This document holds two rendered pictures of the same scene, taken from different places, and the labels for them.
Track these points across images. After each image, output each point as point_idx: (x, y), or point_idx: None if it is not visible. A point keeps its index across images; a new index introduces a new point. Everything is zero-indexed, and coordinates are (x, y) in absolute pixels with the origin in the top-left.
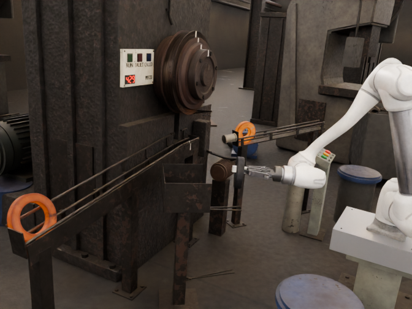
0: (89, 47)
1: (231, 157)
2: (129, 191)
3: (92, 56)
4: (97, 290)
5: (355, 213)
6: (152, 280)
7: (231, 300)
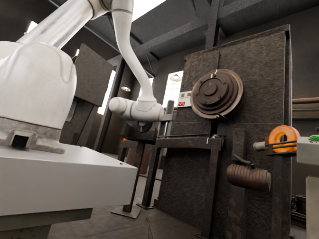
0: None
1: (246, 161)
2: (152, 144)
3: None
4: None
5: (103, 159)
6: (151, 212)
7: (113, 225)
